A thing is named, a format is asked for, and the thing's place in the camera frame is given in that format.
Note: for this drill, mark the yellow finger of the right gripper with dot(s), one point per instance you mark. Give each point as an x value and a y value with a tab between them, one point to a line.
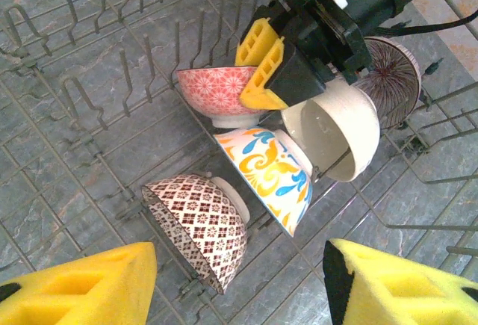
254	48
295	78

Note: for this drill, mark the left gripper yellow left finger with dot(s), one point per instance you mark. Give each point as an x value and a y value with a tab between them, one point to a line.
74	291

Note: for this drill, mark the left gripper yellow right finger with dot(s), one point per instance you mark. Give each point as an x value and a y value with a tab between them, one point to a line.
403	291

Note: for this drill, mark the pink floral bowl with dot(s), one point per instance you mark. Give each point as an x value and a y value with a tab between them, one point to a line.
209	86

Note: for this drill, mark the plain off-white bowl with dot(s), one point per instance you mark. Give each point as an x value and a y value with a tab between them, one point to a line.
354	123

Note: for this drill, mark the purple striped bowl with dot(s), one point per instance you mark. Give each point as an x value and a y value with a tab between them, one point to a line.
392	74

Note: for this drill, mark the orange blue floral bowl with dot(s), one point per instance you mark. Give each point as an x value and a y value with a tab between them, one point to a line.
269	168

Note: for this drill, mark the maroon diamond pattern bowl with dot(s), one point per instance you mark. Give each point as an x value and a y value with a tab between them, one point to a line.
201	220

